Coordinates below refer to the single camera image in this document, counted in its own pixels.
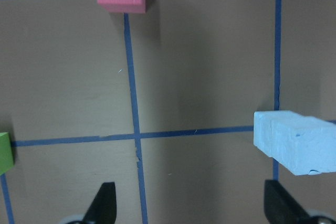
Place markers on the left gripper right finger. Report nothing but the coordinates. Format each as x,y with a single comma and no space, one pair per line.
281,208

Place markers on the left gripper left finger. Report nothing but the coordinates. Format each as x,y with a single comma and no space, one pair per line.
103,208

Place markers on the light blue block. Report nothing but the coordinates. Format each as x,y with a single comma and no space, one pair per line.
304,145

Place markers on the green block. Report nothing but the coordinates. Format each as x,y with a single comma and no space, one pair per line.
6,154

